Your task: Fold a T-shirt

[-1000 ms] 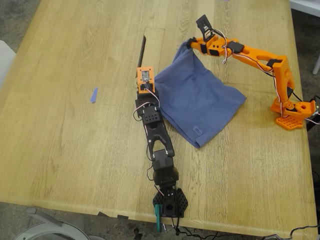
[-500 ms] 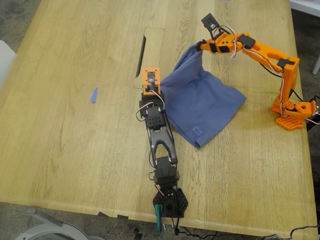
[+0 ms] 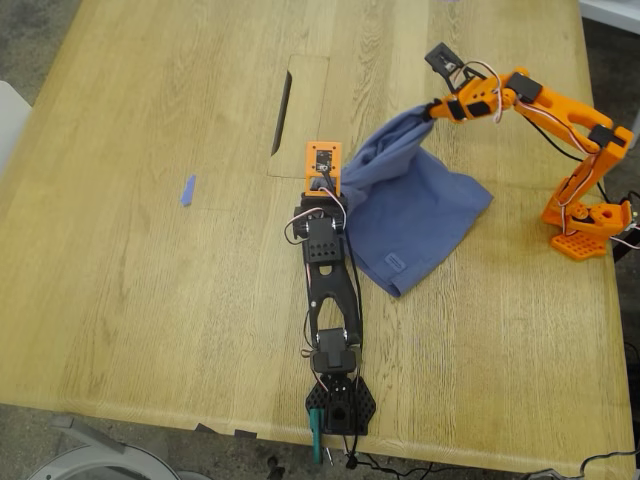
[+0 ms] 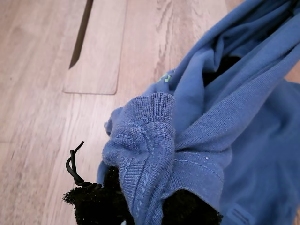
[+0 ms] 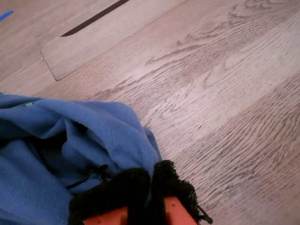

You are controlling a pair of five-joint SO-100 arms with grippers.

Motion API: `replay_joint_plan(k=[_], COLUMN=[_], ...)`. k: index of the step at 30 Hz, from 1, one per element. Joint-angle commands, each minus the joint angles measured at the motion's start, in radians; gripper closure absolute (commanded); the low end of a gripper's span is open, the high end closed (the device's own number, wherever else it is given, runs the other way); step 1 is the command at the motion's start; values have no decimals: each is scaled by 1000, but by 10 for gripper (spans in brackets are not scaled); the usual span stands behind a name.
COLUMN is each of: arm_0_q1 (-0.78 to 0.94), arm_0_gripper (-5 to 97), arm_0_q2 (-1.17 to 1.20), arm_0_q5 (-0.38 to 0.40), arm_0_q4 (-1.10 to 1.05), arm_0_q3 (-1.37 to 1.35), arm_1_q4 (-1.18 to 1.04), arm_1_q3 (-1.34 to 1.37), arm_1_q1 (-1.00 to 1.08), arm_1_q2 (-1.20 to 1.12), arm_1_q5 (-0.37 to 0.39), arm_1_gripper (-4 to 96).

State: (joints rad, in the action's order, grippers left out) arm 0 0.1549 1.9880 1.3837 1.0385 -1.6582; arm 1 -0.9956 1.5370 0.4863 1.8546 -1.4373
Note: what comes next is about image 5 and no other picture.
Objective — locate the blue printed T-shirt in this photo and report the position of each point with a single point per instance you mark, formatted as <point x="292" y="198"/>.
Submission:
<point x="35" y="187"/>

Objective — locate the blue tape piece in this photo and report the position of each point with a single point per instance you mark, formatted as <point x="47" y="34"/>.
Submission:
<point x="5" y="16"/>

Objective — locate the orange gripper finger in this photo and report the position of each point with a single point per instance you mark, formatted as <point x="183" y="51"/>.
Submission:
<point x="171" y="192"/>
<point x="112" y="201"/>

